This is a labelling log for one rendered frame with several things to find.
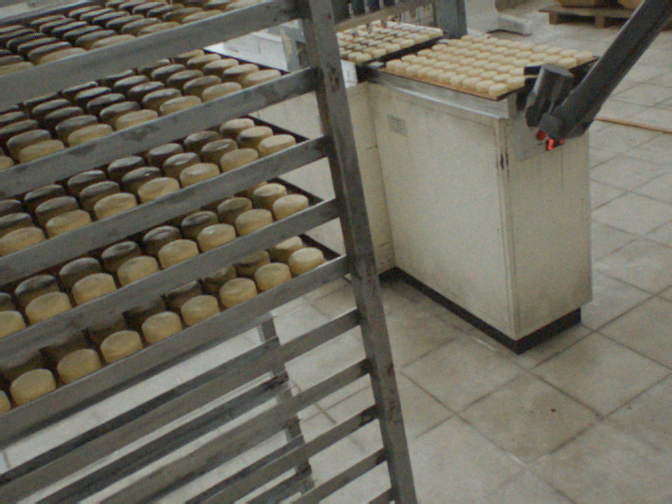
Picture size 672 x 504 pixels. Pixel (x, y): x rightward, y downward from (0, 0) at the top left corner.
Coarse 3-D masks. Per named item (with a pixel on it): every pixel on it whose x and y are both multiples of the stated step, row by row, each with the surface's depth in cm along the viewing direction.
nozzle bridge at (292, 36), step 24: (336, 0) 258; (360, 0) 263; (408, 0) 269; (432, 0) 271; (456, 0) 285; (288, 24) 258; (336, 24) 256; (360, 24) 260; (456, 24) 290; (288, 48) 265
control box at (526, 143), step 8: (520, 112) 210; (512, 120) 212; (520, 120) 209; (520, 128) 210; (528, 128) 212; (536, 128) 213; (520, 136) 212; (528, 136) 213; (536, 136) 214; (520, 144) 213; (528, 144) 214; (536, 144) 215; (544, 144) 217; (520, 152) 214; (528, 152) 215; (536, 152) 216; (520, 160) 215
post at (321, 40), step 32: (320, 0) 89; (320, 32) 90; (320, 64) 92; (320, 96) 95; (352, 128) 97; (352, 160) 99; (352, 192) 100; (352, 224) 102; (352, 256) 105; (384, 320) 111; (384, 352) 113; (384, 384) 115; (384, 416) 118; (384, 448) 123
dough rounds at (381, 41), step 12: (372, 24) 306; (396, 24) 297; (348, 36) 295; (360, 36) 293; (372, 36) 287; (384, 36) 283; (396, 36) 284; (408, 36) 276; (420, 36) 273; (432, 36) 274; (348, 48) 279; (360, 48) 274; (372, 48) 270; (384, 48) 271; (396, 48) 266; (348, 60) 269; (360, 60) 262
